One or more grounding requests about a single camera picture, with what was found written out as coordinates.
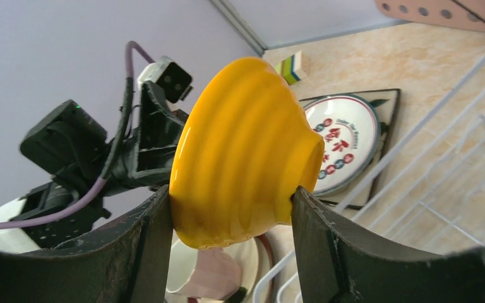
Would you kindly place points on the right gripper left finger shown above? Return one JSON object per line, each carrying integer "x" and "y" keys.
{"x": 125, "y": 260}

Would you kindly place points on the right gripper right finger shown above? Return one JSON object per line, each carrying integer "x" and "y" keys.
{"x": 340, "y": 261}

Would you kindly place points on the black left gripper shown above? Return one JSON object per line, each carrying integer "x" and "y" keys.
{"x": 146, "y": 158}

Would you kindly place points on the pink white mug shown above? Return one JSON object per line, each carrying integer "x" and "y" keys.
{"x": 202, "y": 273}

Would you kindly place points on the yellow ribbed bowl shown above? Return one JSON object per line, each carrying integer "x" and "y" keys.
{"x": 244, "y": 151}

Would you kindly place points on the white wire dish rack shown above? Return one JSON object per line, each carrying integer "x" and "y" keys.
{"x": 428, "y": 190}

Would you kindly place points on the dark red round plate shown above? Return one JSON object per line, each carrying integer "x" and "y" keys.
{"x": 267, "y": 251}

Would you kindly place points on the round printed white plate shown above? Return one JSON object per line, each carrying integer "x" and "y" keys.
{"x": 351, "y": 131}

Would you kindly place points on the yellow green toy block stack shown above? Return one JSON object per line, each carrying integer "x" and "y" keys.
{"x": 294, "y": 68}

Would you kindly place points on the pink pegboard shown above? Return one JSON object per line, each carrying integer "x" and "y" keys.
{"x": 462, "y": 14}

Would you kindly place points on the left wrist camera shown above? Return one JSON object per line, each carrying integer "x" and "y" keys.
{"x": 168, "y": 75}

